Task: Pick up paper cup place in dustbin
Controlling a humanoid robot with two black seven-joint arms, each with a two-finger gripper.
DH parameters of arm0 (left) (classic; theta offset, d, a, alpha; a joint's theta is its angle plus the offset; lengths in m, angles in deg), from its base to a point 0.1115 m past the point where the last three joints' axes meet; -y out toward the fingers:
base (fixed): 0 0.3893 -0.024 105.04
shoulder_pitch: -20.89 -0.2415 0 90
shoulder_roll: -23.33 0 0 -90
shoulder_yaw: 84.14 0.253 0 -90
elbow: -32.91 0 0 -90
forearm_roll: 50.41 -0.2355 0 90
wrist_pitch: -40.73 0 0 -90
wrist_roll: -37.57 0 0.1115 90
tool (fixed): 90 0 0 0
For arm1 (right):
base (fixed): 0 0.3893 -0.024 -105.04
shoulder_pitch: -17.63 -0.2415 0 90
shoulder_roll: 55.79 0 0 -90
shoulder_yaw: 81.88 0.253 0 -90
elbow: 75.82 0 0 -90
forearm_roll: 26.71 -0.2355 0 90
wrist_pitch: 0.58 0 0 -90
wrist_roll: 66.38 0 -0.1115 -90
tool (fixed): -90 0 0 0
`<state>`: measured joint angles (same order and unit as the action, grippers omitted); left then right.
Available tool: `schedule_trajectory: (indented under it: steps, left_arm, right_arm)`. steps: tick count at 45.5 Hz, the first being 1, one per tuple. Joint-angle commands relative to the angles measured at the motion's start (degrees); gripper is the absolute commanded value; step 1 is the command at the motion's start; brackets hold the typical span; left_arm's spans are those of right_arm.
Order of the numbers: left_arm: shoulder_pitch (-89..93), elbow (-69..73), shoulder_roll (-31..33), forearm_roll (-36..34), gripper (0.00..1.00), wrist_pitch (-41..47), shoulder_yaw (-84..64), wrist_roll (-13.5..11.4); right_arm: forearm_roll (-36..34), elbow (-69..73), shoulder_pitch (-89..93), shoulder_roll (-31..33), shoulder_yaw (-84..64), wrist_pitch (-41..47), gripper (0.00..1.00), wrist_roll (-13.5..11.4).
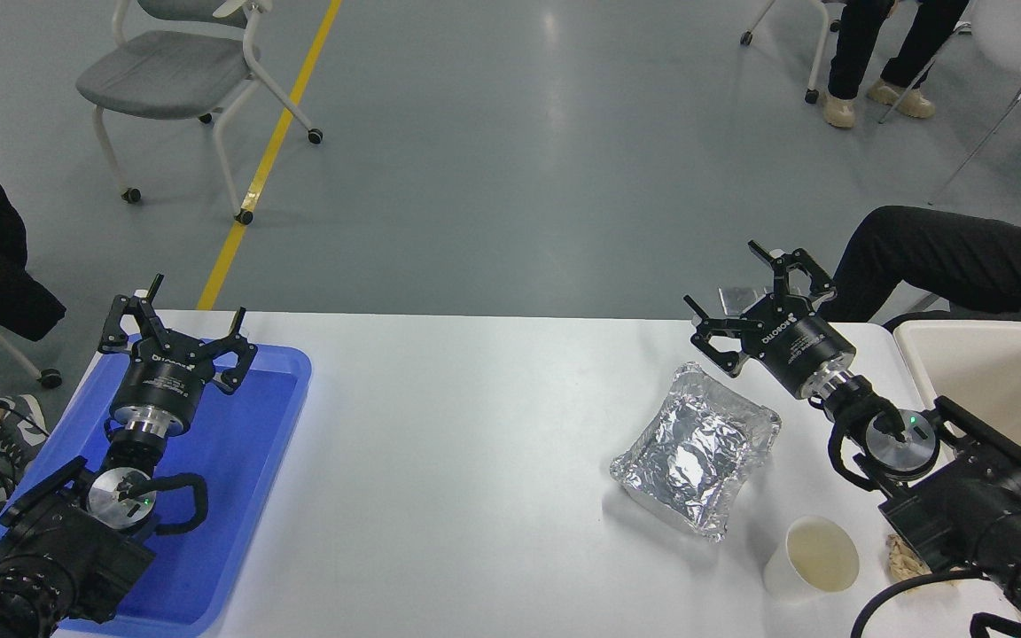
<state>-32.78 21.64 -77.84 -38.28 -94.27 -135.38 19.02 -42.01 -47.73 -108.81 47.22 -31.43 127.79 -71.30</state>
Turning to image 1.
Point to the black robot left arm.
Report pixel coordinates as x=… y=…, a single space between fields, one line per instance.
x=58 y=549

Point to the white chair leg with caster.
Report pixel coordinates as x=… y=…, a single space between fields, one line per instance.
x=19 y=354

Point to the metal floor plate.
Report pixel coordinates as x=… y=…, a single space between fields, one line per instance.
x=735 y=299

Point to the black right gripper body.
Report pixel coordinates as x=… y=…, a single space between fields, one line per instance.
x=798 y=346

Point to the grey wheeled chair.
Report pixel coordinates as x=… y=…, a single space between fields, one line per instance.
x=165 y=75

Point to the large pale bin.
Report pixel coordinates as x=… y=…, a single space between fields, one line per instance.
x=1007 y=372

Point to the blue plastic tray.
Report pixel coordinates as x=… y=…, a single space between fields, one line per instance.
x=236 y=461

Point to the white paper cup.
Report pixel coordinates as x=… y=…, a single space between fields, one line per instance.
x=816 y=556

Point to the crumpled tan paper ball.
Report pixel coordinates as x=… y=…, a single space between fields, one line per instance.
x=905 y=563

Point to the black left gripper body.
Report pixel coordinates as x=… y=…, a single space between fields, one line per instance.
x=163 y=381

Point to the silver foil tray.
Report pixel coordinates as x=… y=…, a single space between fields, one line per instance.
x=697 y=452

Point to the white wheeled chair frame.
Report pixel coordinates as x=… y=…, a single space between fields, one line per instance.
x=819 y=53

